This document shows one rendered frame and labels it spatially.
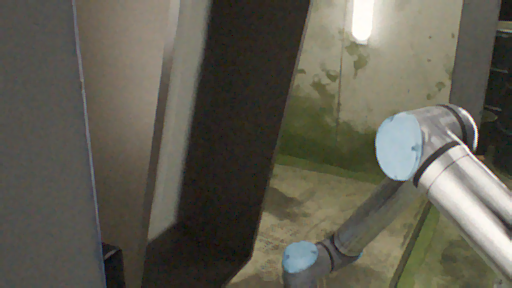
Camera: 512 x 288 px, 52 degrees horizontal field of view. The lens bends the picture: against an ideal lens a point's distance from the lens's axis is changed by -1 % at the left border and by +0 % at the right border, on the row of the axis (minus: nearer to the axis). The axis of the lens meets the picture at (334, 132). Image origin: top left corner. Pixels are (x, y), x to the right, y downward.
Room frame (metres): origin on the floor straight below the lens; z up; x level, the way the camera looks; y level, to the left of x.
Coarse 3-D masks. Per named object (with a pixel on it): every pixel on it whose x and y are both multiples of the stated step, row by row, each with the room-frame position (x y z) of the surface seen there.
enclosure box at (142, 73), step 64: (128, 0) 0.80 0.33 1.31; (192, 0) 1.46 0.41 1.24; (256, 0) 1.40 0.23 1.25; (128, 64) 0.81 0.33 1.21; (192, 64) 1.46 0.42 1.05; (256, 64) 1.40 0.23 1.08; (128, 128) 0.81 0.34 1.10; (192, 128) 1.46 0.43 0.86; (256, 128) 1.40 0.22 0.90; (128, 192) 0.81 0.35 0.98; (192, 192) 1.46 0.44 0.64; (256, 192) 1.39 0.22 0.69; (128, 256) 0.81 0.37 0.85; (192, 256) 1.34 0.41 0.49
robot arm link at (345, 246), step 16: (464, 112) 0.96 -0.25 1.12; (384, 192) 1.08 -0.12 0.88; (400, 192) 1.05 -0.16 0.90; (416, 192) 1.04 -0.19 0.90; (368, 208) 1.12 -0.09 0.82; (384, 208) 1.08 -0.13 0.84; (400, 208) 1.07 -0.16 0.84; (352, 224) 1.15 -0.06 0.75; (368, 224) 1.12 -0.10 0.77; (384, 224) 1.11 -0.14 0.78; (336, 240) 1.19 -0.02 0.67; (352, 240) 1.15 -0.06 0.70; (368, 240) 1.15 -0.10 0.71; (336, 256) 1.18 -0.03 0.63; (352, 256) 1.18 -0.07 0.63
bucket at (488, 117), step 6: (486, 114) 3.73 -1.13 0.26; (492, 114) 3.68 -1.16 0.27; (486, 120) 3.72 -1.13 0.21; (492, 120) 3.52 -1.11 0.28; (480, 126) 3.50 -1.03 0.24; (486, 126) 3.51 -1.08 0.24; (492, 126) 3.55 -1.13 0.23; (480, 132) 3.51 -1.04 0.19; (486, 132) 3.52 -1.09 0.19; (480, 138) 3.51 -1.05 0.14; (486, 138) 3.53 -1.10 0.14; (480, 144) 3.52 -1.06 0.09; (486, 144) 3.55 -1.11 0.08; (480, 150) 3.53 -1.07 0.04; (486, 150) 3.59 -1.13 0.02
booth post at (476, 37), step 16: (464, 0) 2.80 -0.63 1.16; (480, 0) 2.77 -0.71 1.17; (496, 0) 2.74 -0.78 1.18; (464, 16) 2.79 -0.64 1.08; (480, 16) 2.76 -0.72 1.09; (496, 16) 2.74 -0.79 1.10; (464, 32) 2.79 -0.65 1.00; (480, 32) 2.76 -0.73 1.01; (464, 48) 2.78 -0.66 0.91; (480, 48) 2.76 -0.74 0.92; (464, 64) 2.78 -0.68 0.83; (480, 64) 2.75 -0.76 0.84; (464, 80) 2.77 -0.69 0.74; (480, 80) 2.75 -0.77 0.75; (464, 96) 2.77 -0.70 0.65; (480, 96) 2.74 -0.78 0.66; (480, 112) 2.74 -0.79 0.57
